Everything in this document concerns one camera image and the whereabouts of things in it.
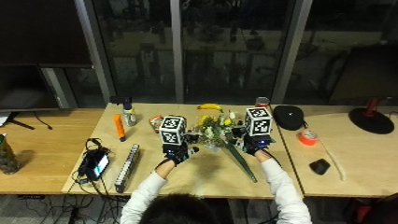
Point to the person's right hand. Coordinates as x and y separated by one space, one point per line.
250 145

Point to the person's left hand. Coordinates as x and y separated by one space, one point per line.
178 153

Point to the yellow and white flower bouquet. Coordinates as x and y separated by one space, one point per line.
219 133

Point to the white marker cube left glove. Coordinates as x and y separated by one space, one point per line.
172 130

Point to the white marker cube glove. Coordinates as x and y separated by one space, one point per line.
258 121
172 130

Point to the white marker cube right glove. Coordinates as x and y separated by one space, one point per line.
258 121

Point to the small red snack packet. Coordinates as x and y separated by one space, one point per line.
156 122

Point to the yellow banana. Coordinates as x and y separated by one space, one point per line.
209 106

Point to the red and silver can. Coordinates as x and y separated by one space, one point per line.
262 102

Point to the black oval case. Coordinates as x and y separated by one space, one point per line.
287 117

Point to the orange tape roll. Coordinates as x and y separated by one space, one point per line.
307 137

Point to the grey power strip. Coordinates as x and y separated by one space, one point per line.
128 168

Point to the spray bottle with black trigger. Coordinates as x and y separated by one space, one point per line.
128 112

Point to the orange marker pen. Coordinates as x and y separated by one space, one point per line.
118 127

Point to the the person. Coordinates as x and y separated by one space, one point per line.
206 199

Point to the black computer mouse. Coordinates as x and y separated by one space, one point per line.
319 166

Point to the black device with lit screen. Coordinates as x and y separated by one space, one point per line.
96 163

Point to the black round lamp base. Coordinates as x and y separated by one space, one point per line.
371 118

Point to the black monitor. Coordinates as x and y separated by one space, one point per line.
24 87

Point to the dark green bottle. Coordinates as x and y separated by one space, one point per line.
6 155

